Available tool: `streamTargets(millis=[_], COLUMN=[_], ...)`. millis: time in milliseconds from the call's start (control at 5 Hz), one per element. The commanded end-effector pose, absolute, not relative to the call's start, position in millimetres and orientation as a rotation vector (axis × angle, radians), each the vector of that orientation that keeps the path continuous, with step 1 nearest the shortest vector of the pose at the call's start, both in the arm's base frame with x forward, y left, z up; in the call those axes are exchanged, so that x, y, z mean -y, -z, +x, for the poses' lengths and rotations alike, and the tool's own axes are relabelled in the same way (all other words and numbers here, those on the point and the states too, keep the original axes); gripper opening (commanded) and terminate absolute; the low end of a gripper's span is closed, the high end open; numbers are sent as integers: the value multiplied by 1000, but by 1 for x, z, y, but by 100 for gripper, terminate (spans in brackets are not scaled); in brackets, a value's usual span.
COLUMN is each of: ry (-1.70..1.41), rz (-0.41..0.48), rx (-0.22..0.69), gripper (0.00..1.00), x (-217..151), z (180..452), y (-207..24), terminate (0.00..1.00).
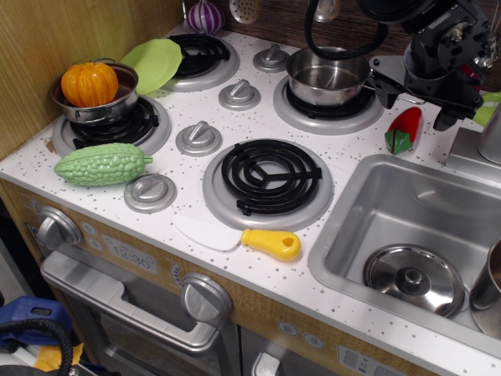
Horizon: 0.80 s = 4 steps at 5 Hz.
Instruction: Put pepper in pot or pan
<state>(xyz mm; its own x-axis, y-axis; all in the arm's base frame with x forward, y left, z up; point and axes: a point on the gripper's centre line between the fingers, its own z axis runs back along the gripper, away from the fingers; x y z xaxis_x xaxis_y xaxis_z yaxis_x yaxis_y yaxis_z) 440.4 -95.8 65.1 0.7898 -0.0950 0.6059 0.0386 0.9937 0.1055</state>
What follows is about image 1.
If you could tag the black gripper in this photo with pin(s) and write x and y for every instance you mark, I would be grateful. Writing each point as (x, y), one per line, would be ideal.
(440, 66)

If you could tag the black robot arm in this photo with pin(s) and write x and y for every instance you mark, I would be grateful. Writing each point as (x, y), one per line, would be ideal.
(400, 12)

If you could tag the red toy pepper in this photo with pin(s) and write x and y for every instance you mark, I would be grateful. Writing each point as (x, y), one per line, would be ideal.
(403, 131)

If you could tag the steel pot on back burner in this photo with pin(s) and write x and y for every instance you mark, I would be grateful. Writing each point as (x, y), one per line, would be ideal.
(322, 82)

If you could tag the steel pot lid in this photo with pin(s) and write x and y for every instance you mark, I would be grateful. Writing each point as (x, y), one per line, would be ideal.
(416, 276)

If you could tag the light green toy vegetable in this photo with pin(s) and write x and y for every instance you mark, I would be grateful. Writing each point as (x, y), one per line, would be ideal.
(485, 112)

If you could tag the silver faucet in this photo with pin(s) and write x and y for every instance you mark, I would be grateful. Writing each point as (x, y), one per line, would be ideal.
(478, 153)

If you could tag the back right black burner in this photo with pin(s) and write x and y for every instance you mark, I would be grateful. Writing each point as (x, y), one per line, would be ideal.
(355, 115)

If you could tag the black burner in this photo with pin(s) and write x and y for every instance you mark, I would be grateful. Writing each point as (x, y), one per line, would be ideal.
(355, 115)
(207, 62)
(148, 127)
(269, 184)

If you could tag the silver sink basin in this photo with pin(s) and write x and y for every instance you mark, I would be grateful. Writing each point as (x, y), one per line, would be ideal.
(391, 201)

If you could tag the hanging steel ladle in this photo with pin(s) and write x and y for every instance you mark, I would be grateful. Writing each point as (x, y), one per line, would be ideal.
(327, 11)

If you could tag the silver stove knob back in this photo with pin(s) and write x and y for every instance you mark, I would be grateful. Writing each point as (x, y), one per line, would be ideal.
(271, 60)

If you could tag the silver stove knob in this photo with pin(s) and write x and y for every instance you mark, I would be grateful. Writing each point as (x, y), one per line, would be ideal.
(198, 140)
(150, 193)
(271, 60)
(240, 96)

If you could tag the front right black burner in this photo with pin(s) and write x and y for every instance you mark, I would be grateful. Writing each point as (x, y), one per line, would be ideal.
(269, 184)

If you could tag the hanging slotted spoon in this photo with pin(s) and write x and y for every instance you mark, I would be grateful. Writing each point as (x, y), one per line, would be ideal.
(245, 11)

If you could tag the steel cup in sink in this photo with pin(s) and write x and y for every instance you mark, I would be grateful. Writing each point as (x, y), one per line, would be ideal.
(485, 295)

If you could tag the back left black burner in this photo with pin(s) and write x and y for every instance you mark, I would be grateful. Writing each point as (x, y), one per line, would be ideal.
(207, 62)

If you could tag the purple striped toy onion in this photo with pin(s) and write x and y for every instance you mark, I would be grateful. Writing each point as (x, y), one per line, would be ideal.
(205, 18)

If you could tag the green plastic plate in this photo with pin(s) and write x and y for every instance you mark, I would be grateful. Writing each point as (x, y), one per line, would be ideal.
(155, 62)

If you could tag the front left black burner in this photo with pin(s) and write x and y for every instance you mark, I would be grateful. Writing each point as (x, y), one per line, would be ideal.
(148, 127)

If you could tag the silver stove knob front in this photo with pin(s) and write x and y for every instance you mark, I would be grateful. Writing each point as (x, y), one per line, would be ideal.
(150, 193)

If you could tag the silver oven dial right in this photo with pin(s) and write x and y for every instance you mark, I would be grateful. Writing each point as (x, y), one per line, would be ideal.
(203, 299)

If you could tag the silver oven dial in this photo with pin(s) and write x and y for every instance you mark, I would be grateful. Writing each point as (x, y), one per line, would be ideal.
(56, 229)
(203, 299)

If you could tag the green toy bitter gourd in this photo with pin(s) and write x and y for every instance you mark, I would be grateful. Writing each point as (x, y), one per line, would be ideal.
(103, 165)

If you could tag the orange toy pumpkin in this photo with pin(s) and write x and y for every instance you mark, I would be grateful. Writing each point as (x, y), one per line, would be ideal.
(89, 84)

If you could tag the silver oven dial left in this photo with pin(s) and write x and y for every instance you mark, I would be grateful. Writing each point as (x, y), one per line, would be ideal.
(56, 229)

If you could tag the blue clamp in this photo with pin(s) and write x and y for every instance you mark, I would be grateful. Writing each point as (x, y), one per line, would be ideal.
(35, 321)

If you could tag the white knife yellow handle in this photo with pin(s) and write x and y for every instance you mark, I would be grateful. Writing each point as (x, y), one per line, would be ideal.
(281, 245)

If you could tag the steel pot with handles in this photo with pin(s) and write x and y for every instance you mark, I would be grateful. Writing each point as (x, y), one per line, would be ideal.
(123, 103)

